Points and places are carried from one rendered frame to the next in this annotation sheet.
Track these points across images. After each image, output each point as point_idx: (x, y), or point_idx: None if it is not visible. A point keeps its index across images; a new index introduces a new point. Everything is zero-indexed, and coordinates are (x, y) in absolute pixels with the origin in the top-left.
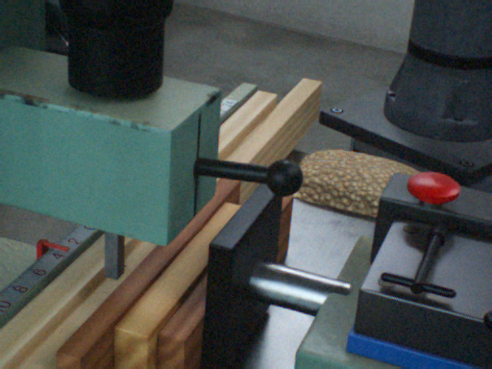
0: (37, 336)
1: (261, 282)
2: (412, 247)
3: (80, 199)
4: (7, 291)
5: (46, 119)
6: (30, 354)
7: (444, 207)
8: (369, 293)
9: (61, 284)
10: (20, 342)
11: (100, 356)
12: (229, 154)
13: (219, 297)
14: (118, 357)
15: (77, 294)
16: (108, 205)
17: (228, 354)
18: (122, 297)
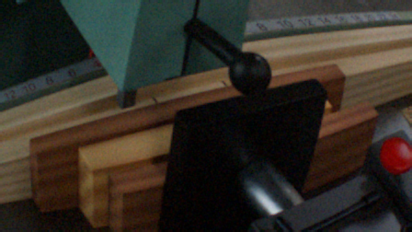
0: (35, 122)
1: (245, 181)
2: (347, 203)
3: (91, 21)
4: (41, 78)
5: None
6: (27, 133)
7: (398, 177)
8: (255, 229)
9: (79, 91)
10: (21, 120)
11: (60, 163)
12: (371, 52)
13: (175, 173)
14: (79, 176)
15: (83, 105)
16: (100, 33)
17: (181, 229)
18: (104, 126)
